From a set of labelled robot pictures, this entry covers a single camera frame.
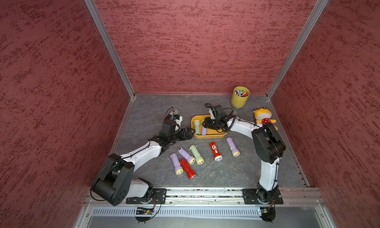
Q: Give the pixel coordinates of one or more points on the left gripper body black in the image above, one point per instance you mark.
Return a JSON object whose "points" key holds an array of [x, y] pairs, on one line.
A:
{"points": [[179, 136]]}

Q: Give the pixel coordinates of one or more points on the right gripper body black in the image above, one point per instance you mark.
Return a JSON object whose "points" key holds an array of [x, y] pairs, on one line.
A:
{"points": [[213, 123]]}

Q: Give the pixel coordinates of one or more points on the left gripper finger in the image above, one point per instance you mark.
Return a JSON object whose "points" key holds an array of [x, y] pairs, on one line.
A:
{"points": [[187, 137], [189, 131]]}

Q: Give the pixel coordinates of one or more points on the green flashlight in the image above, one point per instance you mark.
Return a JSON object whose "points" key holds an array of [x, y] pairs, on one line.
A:
{"points": [[197, 127], [199, 159]]}

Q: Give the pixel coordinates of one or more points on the purple flashlight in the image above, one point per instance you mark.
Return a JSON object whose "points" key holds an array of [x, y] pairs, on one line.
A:
{"points": [[189, 158], [204, 131], [235, 152], [177, 166]]}

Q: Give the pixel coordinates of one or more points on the red flashlight white head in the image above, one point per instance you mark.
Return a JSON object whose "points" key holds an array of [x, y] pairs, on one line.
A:
{"points": [[216, 153]]}

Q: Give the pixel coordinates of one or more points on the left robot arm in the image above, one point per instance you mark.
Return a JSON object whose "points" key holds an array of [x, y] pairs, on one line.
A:
{"points": [[115, 183]]}

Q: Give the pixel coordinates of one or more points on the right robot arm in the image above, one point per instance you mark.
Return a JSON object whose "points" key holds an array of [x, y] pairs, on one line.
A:
{"points": [[269, 147]]}

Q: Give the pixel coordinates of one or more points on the yellow pen cup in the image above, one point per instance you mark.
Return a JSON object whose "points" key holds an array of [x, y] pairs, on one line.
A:
{"points": [[239, 102]]}

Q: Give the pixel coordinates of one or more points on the pens in cup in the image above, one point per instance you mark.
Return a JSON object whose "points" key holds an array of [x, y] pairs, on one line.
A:
{"points": [[241, 93]]}

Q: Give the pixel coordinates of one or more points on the red flashlight lower left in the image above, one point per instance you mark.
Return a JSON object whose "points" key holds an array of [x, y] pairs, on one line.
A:
{"points": [[190, 173]]}

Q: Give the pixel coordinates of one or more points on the yellow plush toy red dress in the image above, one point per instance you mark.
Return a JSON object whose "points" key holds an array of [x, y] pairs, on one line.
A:
{"points": [[263, 116]]}

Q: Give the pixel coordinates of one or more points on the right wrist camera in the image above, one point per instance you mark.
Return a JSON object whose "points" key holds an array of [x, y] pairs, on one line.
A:
{"points": [[218, 112]]}

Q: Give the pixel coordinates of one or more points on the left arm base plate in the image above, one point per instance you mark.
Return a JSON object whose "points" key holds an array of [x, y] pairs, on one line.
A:
{"points": [[153, 196]]}

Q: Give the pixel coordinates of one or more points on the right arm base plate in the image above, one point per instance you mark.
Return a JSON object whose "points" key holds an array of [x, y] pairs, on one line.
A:
{"points": [[262, 197]]}

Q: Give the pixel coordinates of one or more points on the right corner aluminium post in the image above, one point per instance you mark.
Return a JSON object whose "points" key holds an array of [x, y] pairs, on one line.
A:
{"points": [[302, 37]]}

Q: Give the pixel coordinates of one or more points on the corner aluminium post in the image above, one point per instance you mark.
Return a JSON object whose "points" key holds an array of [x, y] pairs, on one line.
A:
{"points": [[93, 10], [302, 37]]}

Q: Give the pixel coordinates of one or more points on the left corner aluminium post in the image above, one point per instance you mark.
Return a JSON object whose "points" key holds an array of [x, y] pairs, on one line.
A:
{"points": [[93, 10]]}

